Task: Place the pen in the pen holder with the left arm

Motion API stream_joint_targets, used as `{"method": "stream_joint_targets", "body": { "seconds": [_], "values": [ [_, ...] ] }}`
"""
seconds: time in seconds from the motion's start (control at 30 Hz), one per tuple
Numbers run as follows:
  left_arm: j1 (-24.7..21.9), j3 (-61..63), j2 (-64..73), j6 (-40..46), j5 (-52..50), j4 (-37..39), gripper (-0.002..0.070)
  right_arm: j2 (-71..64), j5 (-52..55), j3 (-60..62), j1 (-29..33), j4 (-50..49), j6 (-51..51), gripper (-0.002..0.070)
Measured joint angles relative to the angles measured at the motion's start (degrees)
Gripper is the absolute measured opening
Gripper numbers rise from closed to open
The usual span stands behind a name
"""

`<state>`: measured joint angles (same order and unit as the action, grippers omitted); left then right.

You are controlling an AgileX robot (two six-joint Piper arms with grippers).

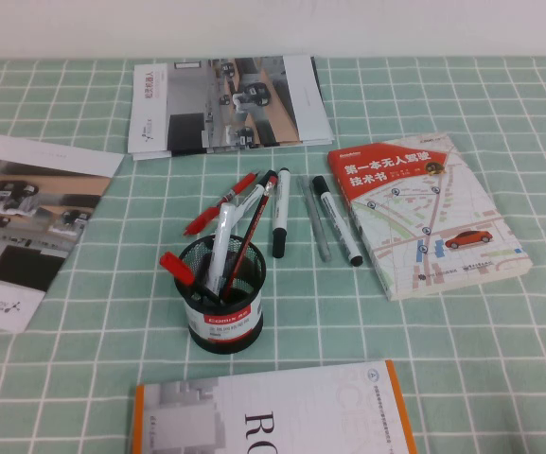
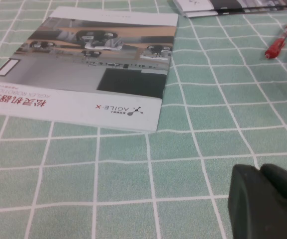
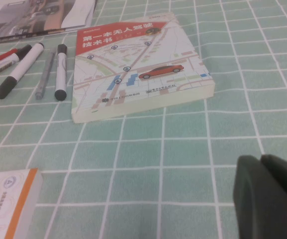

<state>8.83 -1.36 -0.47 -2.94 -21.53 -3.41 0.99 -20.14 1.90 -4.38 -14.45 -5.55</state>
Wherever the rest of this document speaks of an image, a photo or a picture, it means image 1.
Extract white book with orange edge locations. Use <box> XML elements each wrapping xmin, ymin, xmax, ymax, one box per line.
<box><xmin>133</xmin><ymin>359</ymin><xmax>418</xmax><ymax>454</ymax></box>

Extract green checkered tablecloth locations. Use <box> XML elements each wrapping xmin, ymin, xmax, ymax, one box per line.
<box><xmin>0</xmin><ymin>56</ymin><xmax>546</xmax><ymax>454</ymax></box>

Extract white marker with black cap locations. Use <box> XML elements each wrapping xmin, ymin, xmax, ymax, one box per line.
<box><xmin>271</xmin><ymin>166</ymin><xmax>293</xmax><ymax>259</ymax></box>
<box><xmin>311</xmin><ymin>175</ymin><xmax>364</xmax><ymax>268</ymax></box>
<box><xmin>227</xmin><ymin>169</ymin><xmax>278</xmax><ymax>228</ymax></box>

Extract red-capped black marker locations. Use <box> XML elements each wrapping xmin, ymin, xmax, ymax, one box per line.
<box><xmin>159</xmin><ymin>251</ymin><xmax>224</xmax><ymax>306</ymax></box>

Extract single robot photo brochure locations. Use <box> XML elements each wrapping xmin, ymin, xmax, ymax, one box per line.
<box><xmin>0</xmin><ymin>132</ymin><xmax>126</xmax><ymax>333</ymax></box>

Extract translucent grey pen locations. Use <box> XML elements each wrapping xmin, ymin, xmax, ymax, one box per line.
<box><xmin>298</xmin><ymin>175</ymin><xmax>334</xmax><ymax>264</ymax></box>

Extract robot photo brochure stack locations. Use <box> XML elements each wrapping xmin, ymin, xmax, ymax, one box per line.
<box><xmin>127</xmin><ymin>55</ymin><xmax>336</xmax><ymax>163</ymax></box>

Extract red gel pen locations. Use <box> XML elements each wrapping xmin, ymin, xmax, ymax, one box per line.
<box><xmin>182</xmin><ymin>172</ymin><xmax>260</xmax><ymax>237</ymax></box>

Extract red and white book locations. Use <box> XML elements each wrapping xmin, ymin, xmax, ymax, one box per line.
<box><xmin>326</xmin><ymin>133</ymin><xmax>535</xmax><ymax>303</ymax></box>

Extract black mesh pen holder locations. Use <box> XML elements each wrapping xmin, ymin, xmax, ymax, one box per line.
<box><xmin>173</xmin><ymin>234</ymin><xmax>268</xmax><ymax>354</ymax></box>

